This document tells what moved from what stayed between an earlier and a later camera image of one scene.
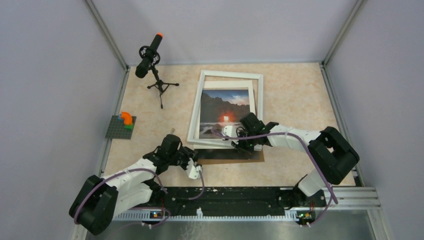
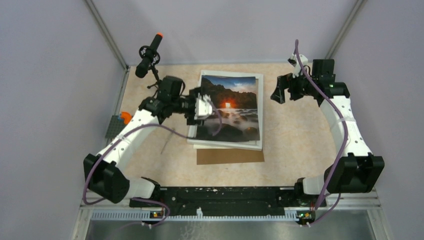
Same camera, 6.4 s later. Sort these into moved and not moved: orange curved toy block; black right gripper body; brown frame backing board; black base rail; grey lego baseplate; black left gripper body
Moved: black left gripper body; black right gripper body
Not moved: orange curved toy block; brown frame backing board; black base rail; grey lego baseplate
